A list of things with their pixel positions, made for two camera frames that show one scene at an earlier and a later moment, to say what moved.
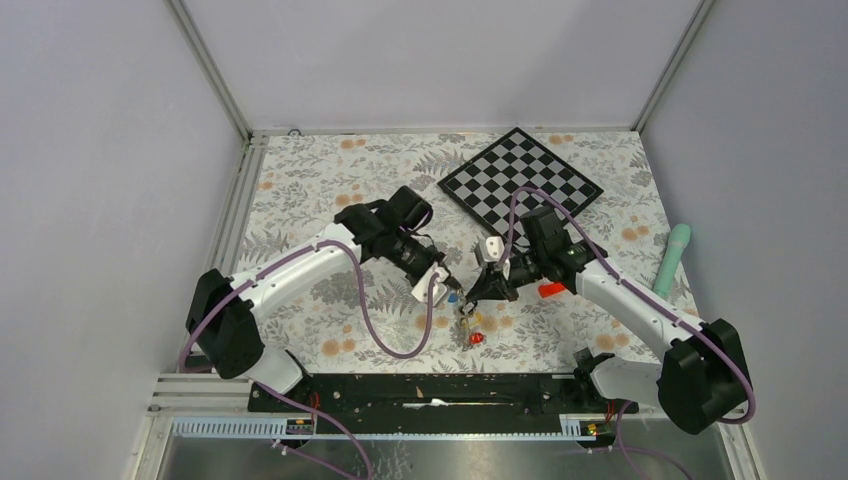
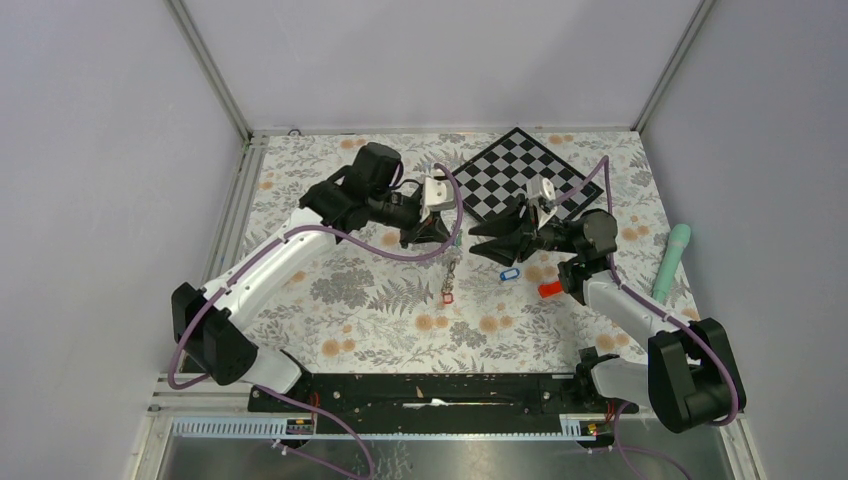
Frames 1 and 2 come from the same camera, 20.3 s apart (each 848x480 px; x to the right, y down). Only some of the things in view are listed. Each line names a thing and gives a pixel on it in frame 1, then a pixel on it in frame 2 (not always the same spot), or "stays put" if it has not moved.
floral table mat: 371,321 stays put
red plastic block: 546,290 stays put
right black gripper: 492,285 → 507,250
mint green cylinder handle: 679,238 stays put
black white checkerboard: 486,182 stays put
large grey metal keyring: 464,324 → 451,257
